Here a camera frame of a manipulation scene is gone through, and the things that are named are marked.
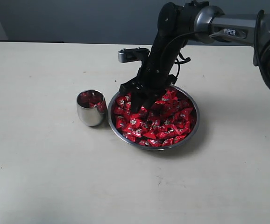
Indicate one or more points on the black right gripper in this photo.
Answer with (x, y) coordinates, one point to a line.
(152, 77)

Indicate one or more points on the red candy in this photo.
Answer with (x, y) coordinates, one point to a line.
(94, 104)
(85, 99)
(135, 127)
(171, 132)
(184, 114)

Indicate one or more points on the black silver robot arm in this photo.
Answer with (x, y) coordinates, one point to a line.
(195, 21)

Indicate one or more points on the stainless steel round plate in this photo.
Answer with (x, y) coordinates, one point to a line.
(180, 93)

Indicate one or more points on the stainless steel cup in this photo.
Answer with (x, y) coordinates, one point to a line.
(93, 116)

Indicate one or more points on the red wrapped candy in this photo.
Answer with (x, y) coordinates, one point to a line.
(135, 127)
(171, 132)
(184, 114)

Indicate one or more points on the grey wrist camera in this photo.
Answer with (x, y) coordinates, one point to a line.
(132, 55)

